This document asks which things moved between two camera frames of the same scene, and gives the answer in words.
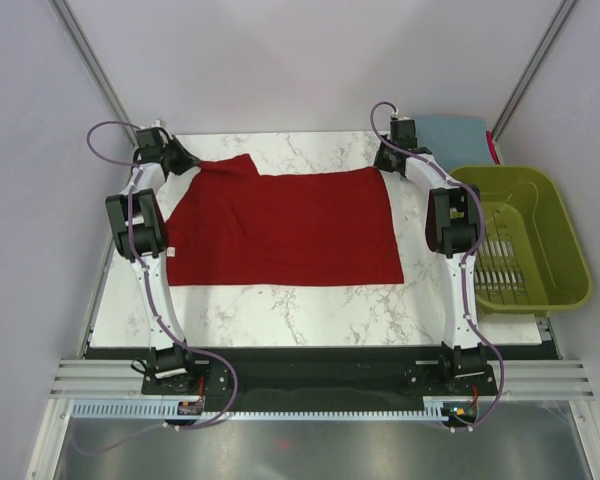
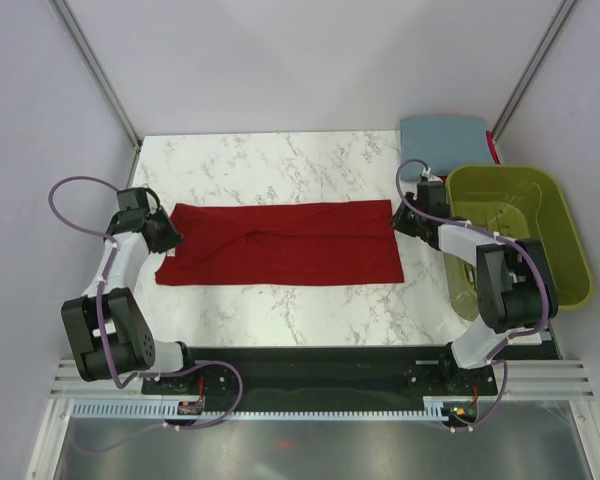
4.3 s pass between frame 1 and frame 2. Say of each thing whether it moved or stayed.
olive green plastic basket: stayed
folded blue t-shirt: stayed
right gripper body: moved
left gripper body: moved
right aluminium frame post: stayed
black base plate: stayed
